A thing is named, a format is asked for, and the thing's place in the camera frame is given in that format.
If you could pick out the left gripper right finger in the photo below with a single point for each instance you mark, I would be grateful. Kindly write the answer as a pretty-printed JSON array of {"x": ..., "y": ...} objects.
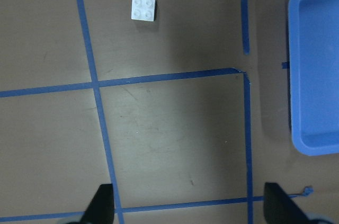
[{"x": 279, "y": 208}]

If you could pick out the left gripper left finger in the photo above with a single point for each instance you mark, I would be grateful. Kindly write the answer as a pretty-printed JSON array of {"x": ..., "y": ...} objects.
[{"x": 101, "y": 207}]

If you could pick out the white block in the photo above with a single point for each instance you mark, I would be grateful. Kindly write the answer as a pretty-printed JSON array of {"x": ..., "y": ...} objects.
[{"x": 143, "y": 10}]

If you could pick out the blue plastic tray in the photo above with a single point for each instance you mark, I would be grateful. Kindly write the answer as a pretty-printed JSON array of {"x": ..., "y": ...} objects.
[{"x": 313, "y": 68}]

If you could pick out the brown paper table cover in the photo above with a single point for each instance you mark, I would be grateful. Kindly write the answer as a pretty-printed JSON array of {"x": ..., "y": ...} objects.
[{"x": 187, "y": 116}]

